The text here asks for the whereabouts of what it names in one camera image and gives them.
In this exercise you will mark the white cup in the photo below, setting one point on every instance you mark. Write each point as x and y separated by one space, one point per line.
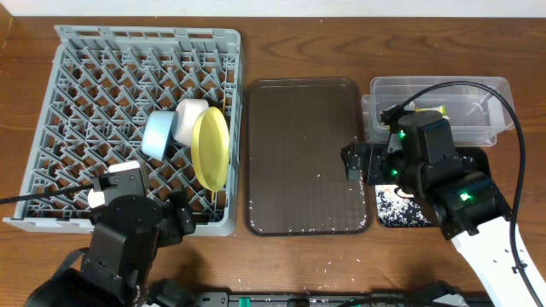
96 199

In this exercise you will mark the grey plastic dish rack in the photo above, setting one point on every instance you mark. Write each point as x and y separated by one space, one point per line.
104 84

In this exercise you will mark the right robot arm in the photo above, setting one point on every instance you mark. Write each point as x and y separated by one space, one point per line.
457 194

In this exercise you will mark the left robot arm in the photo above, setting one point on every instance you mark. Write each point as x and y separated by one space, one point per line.
113 270

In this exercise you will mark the white round bowl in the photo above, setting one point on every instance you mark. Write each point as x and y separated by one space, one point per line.
184 119

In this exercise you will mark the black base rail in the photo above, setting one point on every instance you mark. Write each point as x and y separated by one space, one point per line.
219 299

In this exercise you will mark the clear plastic bin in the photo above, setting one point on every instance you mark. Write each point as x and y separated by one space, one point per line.
475 115

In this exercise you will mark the green orange snack wrapper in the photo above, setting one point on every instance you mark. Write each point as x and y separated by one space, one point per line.
440 109

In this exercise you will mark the light blue bowl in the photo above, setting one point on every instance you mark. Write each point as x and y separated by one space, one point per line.
157 133

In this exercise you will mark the black plastic tray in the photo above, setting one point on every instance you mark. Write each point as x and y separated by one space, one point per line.
473 155

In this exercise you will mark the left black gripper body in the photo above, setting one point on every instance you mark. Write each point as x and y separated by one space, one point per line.
182 214

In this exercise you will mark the dark brown serving tray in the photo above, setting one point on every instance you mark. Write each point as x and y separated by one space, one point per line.
295 179

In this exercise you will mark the yellow round plate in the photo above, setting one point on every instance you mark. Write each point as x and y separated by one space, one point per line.
210 149

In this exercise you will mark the spilled rice pile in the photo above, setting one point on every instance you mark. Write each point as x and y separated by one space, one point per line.
398 210

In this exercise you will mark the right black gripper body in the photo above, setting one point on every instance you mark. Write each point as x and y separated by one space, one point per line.
369 162

